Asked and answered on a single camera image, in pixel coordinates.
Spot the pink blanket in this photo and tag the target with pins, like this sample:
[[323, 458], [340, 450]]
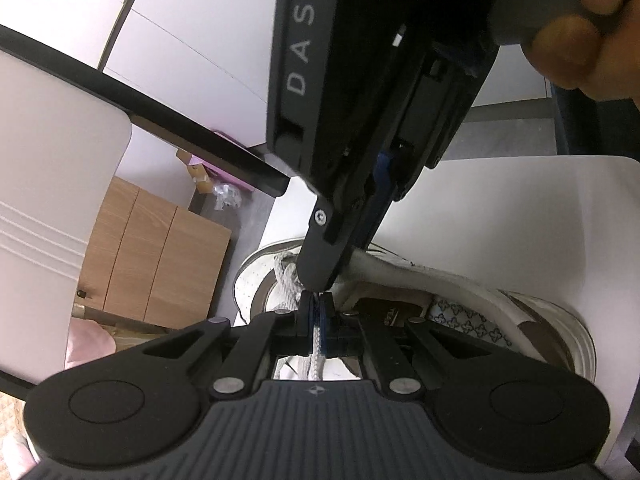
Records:
[[87, 345]]

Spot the white shoelace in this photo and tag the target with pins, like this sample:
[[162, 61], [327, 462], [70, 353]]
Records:
[[286, 280]]

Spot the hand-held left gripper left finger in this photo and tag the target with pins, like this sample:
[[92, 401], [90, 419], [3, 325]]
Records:
[[306, 316]]

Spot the brown cardboard box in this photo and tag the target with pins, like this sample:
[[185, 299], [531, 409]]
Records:
[[200, 182]]

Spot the clear plastic bag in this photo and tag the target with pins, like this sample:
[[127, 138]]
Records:
[[227, 196]]

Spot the white and brown shoe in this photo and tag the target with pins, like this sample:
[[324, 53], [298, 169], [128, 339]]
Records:
[[440, 280]]

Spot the pink cardboard box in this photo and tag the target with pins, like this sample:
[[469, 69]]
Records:
[[200, 164]]

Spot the white chair with black frame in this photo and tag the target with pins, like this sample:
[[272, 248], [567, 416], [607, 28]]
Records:
[[50, 185]]

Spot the person's right hand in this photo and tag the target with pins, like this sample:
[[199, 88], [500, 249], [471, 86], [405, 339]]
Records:
[[565, 47]]

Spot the wooden drawer cabinet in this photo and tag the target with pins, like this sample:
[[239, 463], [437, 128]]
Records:
[[150, 260]]

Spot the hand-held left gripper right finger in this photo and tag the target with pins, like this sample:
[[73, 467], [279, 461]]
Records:
[[328, 316]]

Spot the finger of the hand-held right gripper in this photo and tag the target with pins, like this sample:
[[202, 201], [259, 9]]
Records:
[[322, 255], [383, 175]]

